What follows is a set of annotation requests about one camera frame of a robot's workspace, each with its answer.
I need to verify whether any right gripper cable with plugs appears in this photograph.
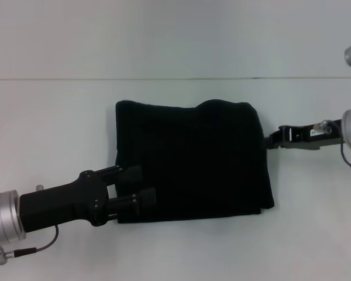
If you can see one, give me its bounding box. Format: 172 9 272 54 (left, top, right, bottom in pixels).
312 120 351 170

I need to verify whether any black shirt with FREE print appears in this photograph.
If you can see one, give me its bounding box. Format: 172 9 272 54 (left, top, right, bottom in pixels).
114 99 276 225

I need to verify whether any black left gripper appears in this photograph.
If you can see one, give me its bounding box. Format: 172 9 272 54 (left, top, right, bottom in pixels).
19 165 158 234

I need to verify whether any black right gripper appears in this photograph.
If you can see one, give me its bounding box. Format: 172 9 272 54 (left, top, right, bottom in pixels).
264 118 345 152

